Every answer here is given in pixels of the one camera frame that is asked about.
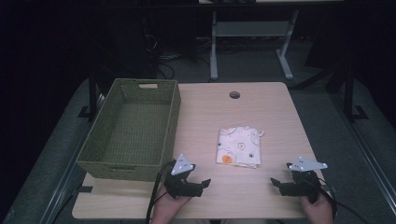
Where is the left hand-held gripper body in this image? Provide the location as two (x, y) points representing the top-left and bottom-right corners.
(163, 153), (205, 200)

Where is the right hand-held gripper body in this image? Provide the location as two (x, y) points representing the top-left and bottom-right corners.
(279, 156), (329, 205)

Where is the patterned white cloth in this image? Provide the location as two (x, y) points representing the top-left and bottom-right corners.
(216, 125), (266, 170)

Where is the green woven basket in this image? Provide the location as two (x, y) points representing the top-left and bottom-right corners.
(76, 77), (182, 183)

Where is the person's left hand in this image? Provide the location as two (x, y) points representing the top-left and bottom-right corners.
(150, 185), (193, 224)

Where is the person's right hand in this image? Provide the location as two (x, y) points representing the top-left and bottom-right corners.
(299, 191), (334, 224)

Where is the black metal stand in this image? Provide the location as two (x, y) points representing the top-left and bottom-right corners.
(342, 66), (370, 123)
(78, 69), (102, 123)

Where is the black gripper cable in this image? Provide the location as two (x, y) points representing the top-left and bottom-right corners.
(145, 159), (177, 224)
(318, 183), (370, 224)

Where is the tangle of floor cables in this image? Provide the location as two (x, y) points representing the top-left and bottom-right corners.
(141, 32), (213, 81)

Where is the white metal desk frame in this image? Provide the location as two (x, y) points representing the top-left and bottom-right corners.
(209, 8), (301, 81)

